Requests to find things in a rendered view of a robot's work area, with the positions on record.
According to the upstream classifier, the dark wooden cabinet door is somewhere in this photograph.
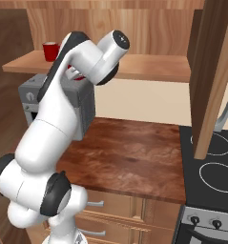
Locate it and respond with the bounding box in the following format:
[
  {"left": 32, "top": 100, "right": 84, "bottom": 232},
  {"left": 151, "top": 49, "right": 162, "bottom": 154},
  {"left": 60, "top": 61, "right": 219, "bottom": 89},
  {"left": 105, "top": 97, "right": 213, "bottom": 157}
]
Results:
[
  {"left": 186, "top": 0, "right": 228, "bottom": 160},
  {"left": 0, "top": 9, "right": 35, "bottom": 166}
]

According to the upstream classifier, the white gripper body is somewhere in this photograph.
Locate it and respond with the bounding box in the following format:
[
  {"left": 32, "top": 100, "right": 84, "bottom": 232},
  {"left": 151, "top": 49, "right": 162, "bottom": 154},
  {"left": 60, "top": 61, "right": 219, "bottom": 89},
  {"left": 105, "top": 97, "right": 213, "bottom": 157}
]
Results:
[{"left": 67, "top": 65, "right": 85, "bottom": 79}]

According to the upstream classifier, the grey curved bar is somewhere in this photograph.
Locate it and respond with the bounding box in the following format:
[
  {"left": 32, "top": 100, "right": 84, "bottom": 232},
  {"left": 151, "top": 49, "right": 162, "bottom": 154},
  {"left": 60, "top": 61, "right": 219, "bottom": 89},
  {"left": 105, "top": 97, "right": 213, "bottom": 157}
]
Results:
[{"left": 213, "top": 80, "right": 228, "bottom": 133}]

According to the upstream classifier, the red mug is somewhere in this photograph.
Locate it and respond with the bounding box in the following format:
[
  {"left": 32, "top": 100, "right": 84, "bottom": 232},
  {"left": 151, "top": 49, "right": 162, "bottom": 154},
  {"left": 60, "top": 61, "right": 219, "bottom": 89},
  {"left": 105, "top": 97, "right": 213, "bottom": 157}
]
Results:
[{"left": 42, "top": 41, "right": 61, "bottom": 63}]

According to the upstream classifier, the black hob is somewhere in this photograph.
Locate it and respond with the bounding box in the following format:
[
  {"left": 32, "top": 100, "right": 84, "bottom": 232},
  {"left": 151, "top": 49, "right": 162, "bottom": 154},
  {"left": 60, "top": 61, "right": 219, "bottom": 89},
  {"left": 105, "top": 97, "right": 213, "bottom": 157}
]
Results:
[{"left": 178, "top": 125, "right": 228, "bottom": 214}]

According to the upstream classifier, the wooden drawer front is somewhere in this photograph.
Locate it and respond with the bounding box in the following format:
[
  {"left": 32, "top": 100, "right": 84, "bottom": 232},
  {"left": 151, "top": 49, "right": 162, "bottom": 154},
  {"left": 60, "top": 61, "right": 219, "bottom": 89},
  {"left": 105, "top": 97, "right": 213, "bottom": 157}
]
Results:
[
  {"left": 85, "top": 190, "right": 134, "bottom": 221},
  {"left": 74, "top": 214, "right": 142, "bottom": 244}
]

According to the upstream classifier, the wooden wall cabinet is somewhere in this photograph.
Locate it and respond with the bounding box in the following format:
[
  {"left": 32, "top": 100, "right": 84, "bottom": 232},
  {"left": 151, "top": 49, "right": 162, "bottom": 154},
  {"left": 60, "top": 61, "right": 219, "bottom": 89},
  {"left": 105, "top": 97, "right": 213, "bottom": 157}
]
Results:
[{"left": 0, "top": 0, "right": 206, "bottom": 84}]

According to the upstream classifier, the black oven knob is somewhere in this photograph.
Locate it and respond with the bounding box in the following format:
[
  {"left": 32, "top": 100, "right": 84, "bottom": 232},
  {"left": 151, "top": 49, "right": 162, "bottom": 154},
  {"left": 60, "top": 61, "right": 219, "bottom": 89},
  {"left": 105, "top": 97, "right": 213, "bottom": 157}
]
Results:
[
  {"left": 190, "top": 214, "right": 200, "bottom": 226},
  {"left": 212, "top": 218, "right": 223, "bottom": 231}
]

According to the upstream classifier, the grey drawer handle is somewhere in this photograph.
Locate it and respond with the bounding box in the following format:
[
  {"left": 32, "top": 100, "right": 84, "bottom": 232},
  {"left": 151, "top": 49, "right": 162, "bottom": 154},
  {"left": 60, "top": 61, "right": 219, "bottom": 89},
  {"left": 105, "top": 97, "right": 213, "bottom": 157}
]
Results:
[
  {"left": 78, "top": 229, "right": 107, "bottom": 238},
  {"left": 86, "top": 200, "right": 106, "bottom": 208}
]

